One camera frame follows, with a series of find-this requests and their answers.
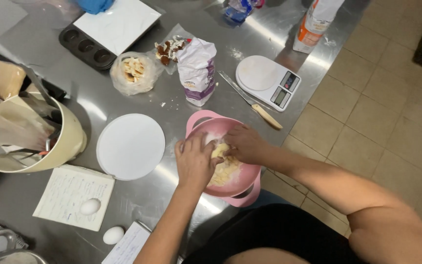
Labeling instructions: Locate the person's right hand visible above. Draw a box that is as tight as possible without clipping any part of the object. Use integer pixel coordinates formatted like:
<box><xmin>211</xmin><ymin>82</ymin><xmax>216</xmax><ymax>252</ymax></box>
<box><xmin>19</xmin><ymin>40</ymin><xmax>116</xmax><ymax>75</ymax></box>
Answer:
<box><xmin>222</xmin><ymin>123</ymin><xmax>271</xmax><ymax>165</ymax></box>

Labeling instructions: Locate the person's left hand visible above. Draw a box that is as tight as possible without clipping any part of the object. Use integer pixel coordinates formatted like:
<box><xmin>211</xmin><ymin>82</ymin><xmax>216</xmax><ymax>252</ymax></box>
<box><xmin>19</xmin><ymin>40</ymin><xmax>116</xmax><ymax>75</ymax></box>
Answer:
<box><xmin>174</xmin><ymin>131</ymin><xmax>225</xmax><ymax>186</ymax></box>

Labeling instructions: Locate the pale yellow dough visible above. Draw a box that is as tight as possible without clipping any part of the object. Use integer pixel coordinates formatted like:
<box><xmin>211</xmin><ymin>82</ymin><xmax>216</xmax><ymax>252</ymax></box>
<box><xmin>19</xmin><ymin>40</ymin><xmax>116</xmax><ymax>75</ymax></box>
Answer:
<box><xmin>208</xmin><ymin>142</ymin><xmax>242</xmax><ymax>187</ymax></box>

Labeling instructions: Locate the pink mixing bowl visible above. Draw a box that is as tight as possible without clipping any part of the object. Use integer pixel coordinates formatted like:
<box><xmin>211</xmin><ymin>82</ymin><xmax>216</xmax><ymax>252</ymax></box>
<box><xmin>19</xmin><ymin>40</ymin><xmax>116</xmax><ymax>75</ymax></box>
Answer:
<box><xmin>185</xmin><ymin>110</ymin><xmax>262</xmax><ymax>208</ymax></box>

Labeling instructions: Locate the white digital kitchen scale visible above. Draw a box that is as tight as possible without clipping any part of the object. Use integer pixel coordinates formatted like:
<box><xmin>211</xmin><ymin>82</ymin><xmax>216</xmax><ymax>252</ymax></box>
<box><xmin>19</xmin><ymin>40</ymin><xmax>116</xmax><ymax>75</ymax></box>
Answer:
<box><xmin>235</xmin><ymin>55</ymin><xmax>302</xmax><ymax>112</ymax></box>

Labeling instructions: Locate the white purple flour bag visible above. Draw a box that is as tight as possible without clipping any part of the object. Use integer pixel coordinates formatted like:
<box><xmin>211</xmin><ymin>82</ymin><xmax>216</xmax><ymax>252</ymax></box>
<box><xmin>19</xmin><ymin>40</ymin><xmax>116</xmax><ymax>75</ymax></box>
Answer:
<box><xmin>176</xmin><ymin>37</ymin><xmax>218</xmax><ymax>107</ymax></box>

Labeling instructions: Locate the white round lid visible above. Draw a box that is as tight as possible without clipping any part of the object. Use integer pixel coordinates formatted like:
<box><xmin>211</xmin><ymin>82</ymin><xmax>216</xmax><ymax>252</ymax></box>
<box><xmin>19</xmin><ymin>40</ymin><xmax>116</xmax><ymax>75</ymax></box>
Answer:
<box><xmin>96</xmin><ymin>113</ymin><xmax>166</xmax><ymax>181</ymax></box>

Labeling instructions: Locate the plastic wrap with chocolate pieces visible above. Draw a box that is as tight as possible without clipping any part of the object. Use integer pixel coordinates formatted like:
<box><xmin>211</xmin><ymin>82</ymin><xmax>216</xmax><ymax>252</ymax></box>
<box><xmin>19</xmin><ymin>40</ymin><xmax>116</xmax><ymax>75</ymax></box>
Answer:
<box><xmin>149</xmin><ymin>23</ymin><xmax>195</xmax><ymax>75</ymax></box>

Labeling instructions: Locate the handwritten paper sheet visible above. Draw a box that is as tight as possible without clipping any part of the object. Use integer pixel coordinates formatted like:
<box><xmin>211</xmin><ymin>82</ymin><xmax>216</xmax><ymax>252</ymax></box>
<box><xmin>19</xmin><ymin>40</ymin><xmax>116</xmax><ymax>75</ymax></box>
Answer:
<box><xmin>101</xmin><ymin>221</ymin><xmax>152</xmax><ymax>264</ymax></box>

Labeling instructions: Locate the white egg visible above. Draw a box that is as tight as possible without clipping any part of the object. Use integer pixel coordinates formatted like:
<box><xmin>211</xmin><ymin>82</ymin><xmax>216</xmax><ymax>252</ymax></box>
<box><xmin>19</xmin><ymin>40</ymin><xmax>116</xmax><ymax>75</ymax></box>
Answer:
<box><xmin>103</xmin><ymin>226</ymin><xmax>125</xmax><ymax>245</ymax></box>
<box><xmin>79</xmin><ymin>198</ymin><xmax>102</xmax><ymax>216</ymax></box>

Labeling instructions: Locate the orange white paper bag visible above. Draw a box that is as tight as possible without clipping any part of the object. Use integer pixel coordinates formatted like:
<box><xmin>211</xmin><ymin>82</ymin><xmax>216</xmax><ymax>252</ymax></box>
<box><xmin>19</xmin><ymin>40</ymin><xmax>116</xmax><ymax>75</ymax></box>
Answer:
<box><xmin>293</xmin><ymin>0</ymin><xmax>346</xmax><ymax>54</ymax></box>

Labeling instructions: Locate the white square board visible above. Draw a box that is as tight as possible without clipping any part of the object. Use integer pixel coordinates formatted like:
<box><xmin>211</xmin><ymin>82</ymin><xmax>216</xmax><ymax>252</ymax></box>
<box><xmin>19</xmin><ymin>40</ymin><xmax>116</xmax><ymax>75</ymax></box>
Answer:
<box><xmin>73</xmin><ymin>0</ymin><xmax>162</xmax><ymax>56</ymax></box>

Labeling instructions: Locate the open handwritten notebook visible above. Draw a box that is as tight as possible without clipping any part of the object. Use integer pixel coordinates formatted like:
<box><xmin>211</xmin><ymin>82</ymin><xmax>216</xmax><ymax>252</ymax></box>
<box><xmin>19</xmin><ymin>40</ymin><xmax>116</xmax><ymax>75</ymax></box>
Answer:
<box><xmin>32</xmin><ymin>164</ymin><xmax>116</xmax><ymax>232</ymax></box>

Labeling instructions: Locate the dark muffin tin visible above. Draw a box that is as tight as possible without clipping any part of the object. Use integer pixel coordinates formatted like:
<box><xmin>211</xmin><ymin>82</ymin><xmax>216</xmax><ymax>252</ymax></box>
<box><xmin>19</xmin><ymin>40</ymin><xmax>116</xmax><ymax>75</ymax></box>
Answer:
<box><xmin>58</xmin><ymin>24</ymin><xmax>118</xmax><ymax>71</ymax></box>

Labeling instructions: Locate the cream bowl of utensils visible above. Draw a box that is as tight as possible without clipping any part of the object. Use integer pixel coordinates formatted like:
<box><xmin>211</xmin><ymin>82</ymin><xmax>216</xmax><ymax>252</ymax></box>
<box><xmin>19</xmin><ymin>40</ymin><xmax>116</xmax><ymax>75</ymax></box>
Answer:
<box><xmin>0</xmin><ymin>65</ymin><xmax>88</xmax><ymax>174</ymax></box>

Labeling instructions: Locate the metal sieve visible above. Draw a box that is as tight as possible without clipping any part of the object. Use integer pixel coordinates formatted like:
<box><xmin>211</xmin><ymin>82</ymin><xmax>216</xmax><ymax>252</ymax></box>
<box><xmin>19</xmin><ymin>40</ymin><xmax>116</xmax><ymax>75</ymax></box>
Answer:
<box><xmin>0</xmin><ymin>229</ymin><xmax>48</xmax><ymax>264</ymax></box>

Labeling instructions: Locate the wooden handled knife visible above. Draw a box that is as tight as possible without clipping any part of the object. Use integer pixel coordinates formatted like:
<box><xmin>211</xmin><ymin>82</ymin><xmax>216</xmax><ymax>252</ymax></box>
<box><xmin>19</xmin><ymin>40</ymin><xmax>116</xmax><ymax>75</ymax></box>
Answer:
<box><xmin>217</xmin><ymin>70</ymin><xmax>283</xmax><ymax>130</ymax></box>

